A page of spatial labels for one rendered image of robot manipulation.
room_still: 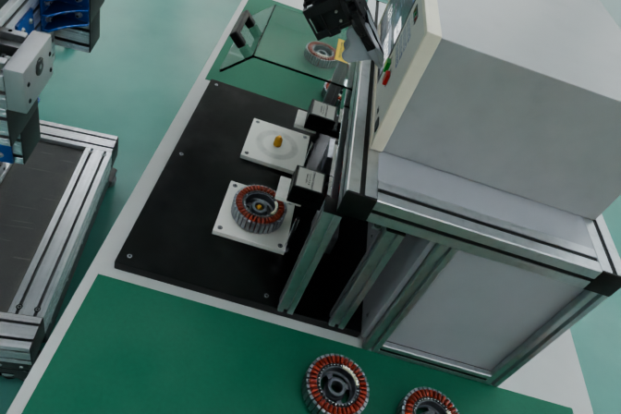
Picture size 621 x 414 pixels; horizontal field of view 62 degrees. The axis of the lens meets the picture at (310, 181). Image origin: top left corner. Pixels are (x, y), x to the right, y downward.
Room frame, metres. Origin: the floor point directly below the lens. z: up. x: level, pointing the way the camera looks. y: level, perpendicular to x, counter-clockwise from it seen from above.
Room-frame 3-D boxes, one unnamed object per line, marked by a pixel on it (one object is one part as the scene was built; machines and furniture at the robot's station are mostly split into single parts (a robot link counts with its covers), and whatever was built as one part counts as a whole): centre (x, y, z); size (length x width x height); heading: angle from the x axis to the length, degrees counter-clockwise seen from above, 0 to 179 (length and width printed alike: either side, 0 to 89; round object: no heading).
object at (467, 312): (0.59, -0.35, 0.91); 0.28 x 0.03 x 0.32; 98
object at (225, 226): (0.74, 0.08, 0.78); 0.15 x 0.15 x 0.01; 8
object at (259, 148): (0.98, 0.11, 0.78); 0.15 x 0.15 x 0.01; 8
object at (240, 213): (0.74, 0.08, 0.80); 0.11 x 0.11 x 0.04
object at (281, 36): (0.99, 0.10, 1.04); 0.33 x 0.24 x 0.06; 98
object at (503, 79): (0.89, -0.23, 1.22); 0.44 x 0.39 x 0.20; 8
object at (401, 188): (0.90, -0.22, 1.09); 0.68 x 0.44 x 0.05; 8
